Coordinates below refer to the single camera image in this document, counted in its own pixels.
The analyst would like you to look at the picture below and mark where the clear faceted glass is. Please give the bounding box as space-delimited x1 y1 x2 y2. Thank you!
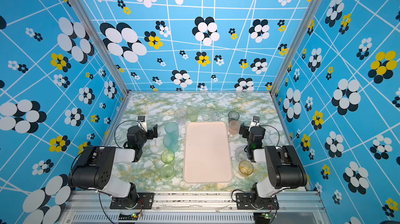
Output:
211 111 221 122

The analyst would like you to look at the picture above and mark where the pale green textured cup front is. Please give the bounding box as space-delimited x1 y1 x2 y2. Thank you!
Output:
160 164 175 180

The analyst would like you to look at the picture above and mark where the clear smooth glass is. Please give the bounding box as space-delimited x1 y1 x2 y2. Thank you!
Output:
174 109 187 125

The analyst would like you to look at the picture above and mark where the light green textured cup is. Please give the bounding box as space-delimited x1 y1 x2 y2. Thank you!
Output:
186 106 199 122

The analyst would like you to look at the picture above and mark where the clear ribbed glass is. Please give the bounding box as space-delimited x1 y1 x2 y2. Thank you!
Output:
201 111 213 122

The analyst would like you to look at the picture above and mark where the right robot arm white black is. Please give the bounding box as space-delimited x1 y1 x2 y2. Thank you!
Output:
237 124 307 210

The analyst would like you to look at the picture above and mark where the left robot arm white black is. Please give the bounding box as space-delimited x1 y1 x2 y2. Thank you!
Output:
68 125 158 209

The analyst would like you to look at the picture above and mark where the pink rectangular plastic tray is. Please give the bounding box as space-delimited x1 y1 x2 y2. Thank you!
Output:
183 122 233 183

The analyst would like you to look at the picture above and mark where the pink textured cup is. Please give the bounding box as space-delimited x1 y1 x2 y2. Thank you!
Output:
229 120 241 136

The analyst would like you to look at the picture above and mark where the dark grey tumbler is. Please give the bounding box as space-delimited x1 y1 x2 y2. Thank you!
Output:
228 111 240 123

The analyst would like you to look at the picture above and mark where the teal textured cup front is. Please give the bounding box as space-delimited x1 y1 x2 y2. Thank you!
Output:
163 133 179 152

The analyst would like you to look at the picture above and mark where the teal textured cup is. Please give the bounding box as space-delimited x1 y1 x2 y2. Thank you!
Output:
164 122 179 138
163 133 179 152

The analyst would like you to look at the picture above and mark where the amber yellow glass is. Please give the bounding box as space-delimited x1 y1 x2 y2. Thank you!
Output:
239 161 254 176

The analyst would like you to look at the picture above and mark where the green smooth glass rear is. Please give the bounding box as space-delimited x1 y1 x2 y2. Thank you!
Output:
160 150 175 165

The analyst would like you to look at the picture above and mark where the teal textured cup rear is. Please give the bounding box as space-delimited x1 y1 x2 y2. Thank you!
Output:
164 122 179 138

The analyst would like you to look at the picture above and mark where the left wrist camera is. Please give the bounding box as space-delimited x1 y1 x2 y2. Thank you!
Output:
137 116 148 132

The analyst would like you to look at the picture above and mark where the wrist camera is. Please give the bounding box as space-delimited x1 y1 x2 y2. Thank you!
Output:
137 116 148 132
250 116 260 128

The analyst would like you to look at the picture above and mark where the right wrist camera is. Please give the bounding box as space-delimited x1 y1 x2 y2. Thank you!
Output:
250 116 260 128

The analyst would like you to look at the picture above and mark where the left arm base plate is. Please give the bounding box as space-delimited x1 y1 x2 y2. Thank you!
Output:
109 192 155 210

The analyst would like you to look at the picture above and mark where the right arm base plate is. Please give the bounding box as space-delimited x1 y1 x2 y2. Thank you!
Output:
233 192 280 211

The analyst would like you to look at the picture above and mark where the aluminium front rail frame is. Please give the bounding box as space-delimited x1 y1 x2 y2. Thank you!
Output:
59 191 330 224

